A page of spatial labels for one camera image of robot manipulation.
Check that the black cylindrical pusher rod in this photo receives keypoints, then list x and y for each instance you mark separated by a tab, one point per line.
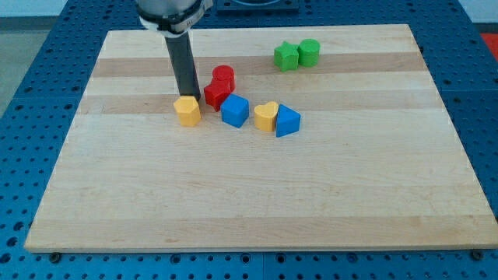
183	64

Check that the blue cube block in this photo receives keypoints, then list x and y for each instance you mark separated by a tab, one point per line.
235	110

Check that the yellow heart block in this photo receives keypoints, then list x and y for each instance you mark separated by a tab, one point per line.
265	116

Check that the blue triangle block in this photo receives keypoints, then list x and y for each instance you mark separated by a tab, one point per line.
287	121

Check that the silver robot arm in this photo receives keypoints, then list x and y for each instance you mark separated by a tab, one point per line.
173	19

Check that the red cylinder block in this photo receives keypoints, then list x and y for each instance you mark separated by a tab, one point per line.
224	73

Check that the red star block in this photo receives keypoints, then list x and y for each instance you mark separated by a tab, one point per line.
216	93

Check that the yellow hexagon block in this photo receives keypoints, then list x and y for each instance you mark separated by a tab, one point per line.
188	111

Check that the green star block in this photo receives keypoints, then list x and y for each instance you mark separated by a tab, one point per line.
286	56

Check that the green cylinder block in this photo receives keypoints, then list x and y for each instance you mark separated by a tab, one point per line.
309	52

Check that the wooden board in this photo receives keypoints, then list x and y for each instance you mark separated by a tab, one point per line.
376	165

